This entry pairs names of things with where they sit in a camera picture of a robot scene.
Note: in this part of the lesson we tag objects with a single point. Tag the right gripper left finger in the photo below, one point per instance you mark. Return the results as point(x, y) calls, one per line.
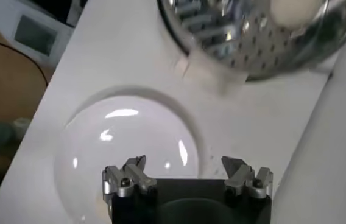
point(136, 175)

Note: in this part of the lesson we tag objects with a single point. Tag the white round plate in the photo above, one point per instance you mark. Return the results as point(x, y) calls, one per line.
point(130, 143)

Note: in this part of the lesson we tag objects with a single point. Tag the white steamed baozi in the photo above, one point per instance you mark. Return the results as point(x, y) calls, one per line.
point(295, 12)

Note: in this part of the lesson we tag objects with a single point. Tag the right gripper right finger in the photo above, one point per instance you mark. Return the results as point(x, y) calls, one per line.
point(241, 176)

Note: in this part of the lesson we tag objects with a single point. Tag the stainless steel steamer basket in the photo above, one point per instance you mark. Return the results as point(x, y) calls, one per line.
point(252, 45)

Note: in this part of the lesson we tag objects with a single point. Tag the white device with grey screen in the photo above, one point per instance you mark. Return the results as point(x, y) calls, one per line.
point(33, 33)

